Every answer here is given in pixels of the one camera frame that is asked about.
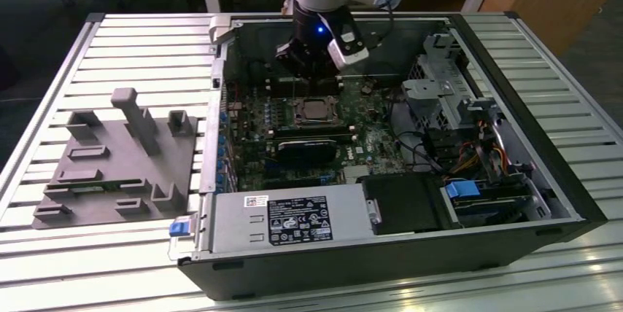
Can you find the silver coin battery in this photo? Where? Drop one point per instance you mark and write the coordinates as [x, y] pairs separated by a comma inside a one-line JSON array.
[[368, 89]]

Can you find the silver CPU green edge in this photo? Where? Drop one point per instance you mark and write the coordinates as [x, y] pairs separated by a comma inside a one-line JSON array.
[[315, 110]]

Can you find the hard disk in blue carrier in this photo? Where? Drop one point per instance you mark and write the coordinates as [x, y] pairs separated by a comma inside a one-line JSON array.
[[459, 190]]

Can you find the blue case latch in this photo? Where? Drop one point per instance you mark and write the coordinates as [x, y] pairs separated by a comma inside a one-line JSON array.
[[179, 227]]

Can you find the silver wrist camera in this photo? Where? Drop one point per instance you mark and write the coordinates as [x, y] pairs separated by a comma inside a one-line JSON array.
[[348, 55]]

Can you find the silver chipset heatsink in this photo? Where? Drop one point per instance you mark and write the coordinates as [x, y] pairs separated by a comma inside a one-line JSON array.
[[356, 173]]

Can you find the black drive bay box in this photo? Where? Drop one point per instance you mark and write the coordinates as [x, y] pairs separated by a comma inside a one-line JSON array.
[[404, 202]]

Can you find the green motherboard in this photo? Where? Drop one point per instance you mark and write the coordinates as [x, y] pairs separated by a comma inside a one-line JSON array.
[[379, 133]]

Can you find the silver drive cage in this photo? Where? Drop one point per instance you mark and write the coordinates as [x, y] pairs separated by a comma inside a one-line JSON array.
[[431, 87]]

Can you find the CPU socket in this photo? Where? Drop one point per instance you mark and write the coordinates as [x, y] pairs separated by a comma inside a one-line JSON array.
[[294, 124]]

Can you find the black graphics card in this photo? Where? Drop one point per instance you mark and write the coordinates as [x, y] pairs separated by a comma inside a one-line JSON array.
[[307, 151]]

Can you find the black PC case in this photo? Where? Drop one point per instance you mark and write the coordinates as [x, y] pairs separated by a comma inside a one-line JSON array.
[[340, 275]]

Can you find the grey parts rack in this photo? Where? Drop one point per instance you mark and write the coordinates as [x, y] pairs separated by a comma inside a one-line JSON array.
[[122, 166]]

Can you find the silver power supply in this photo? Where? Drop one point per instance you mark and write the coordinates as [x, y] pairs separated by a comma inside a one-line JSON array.
[[234, 228]]

